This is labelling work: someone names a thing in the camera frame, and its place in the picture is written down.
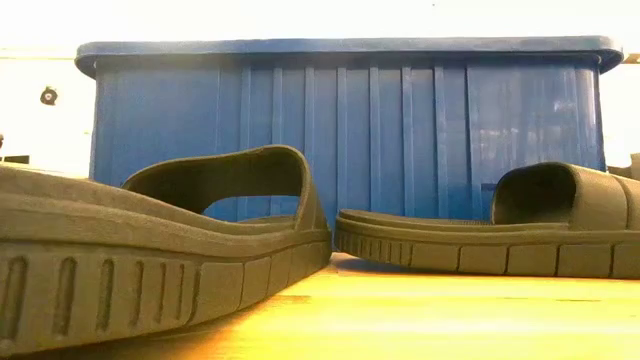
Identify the blue plastic bin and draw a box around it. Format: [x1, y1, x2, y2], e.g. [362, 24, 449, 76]
[74, 35, 625, 224]

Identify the black slide sandal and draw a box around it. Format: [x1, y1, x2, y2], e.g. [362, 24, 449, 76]
[333, 160, 640, 281]
[0, 144, 334, 358]

